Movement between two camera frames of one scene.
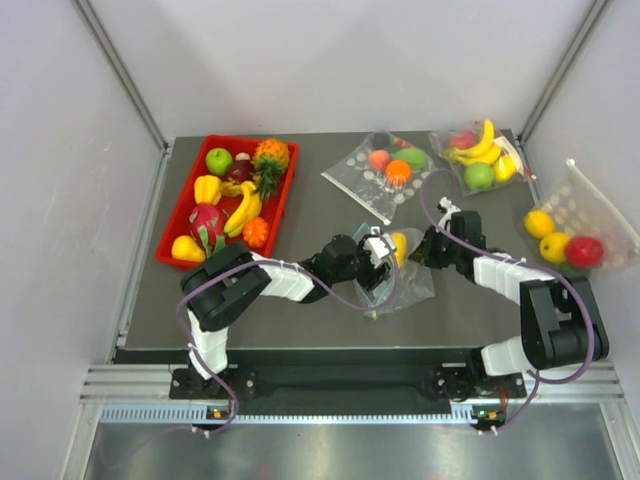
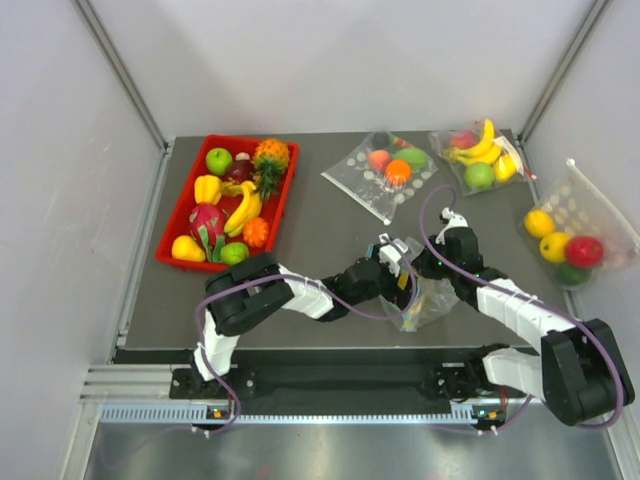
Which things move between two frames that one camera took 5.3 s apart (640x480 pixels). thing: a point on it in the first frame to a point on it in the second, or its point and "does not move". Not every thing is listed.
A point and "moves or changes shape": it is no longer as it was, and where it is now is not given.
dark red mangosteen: [243, 169] does not move
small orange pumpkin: [255, 232] does not move
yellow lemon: [400, 242] moves or changes shape
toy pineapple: [271, 157] does not move
